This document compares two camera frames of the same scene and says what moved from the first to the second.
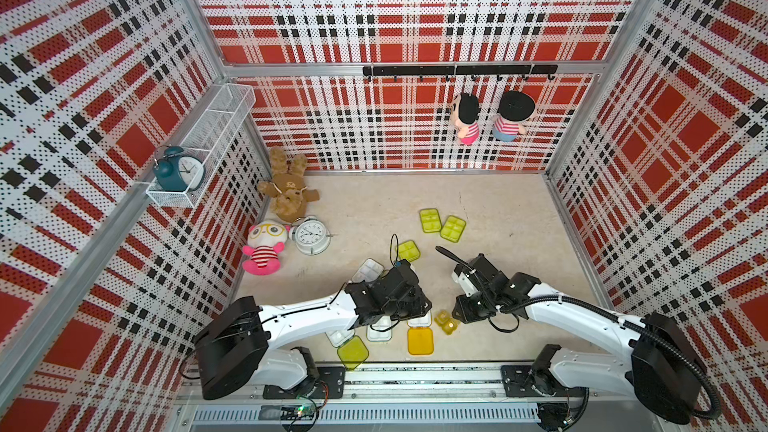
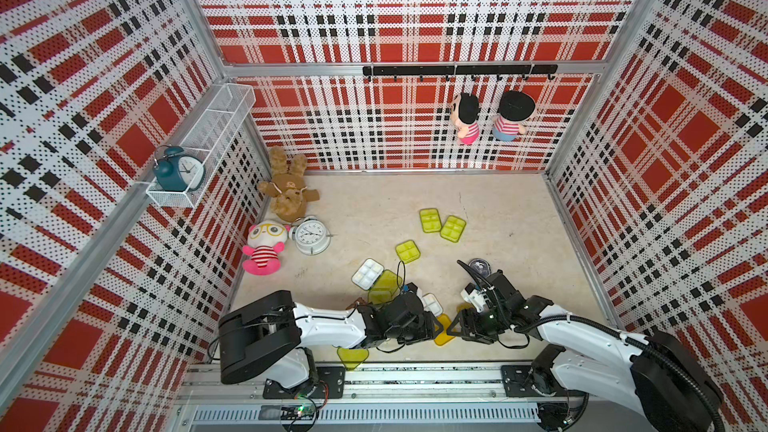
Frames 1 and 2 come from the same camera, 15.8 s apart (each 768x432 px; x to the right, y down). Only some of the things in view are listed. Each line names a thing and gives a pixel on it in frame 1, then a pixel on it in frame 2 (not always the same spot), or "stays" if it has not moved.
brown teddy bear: [288, 185] stays
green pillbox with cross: [408, 251] stays
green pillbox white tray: [453, 228] stays
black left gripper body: [410, 306] to [418, 330]
